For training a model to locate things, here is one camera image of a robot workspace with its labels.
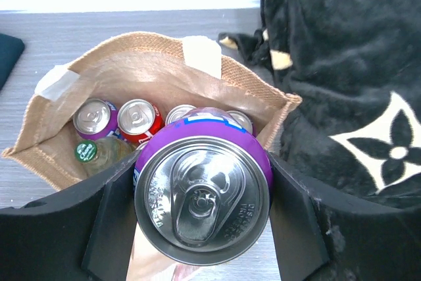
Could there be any purple Fanta can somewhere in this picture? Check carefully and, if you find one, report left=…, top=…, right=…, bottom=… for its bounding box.
left=73, top=98, right=120, bottom=140
left=134, top=107, right=274, bottom=266

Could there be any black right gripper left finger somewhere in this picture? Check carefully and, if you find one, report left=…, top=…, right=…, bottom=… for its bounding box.
left=1, top=151, right=139, bottom=280

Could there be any black floral plush blanket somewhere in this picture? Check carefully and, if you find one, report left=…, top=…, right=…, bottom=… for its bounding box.
left=218, top=0, right=420, bottom=209

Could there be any tan burlap canvas bag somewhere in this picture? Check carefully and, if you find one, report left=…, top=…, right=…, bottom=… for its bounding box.
left=1, top=32, right=303, bottom=281

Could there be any dark navy folded cloth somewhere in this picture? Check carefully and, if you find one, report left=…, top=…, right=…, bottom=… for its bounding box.
left=0, top=34, right=25, bottom=89

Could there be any red coke can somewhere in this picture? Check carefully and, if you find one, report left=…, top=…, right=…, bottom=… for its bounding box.
left=117, top=99, right=164, bottom=144
left=165, top=104, right=196, bottom=125
left=227, top=110, right=256, bottom=136

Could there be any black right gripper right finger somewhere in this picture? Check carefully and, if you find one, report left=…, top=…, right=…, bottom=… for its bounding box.
left=268, top=154, right=420, bottom=280

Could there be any green cap glass bottle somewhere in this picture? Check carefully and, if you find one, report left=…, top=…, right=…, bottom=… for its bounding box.
left=74, top=137, right=134, bottom=176

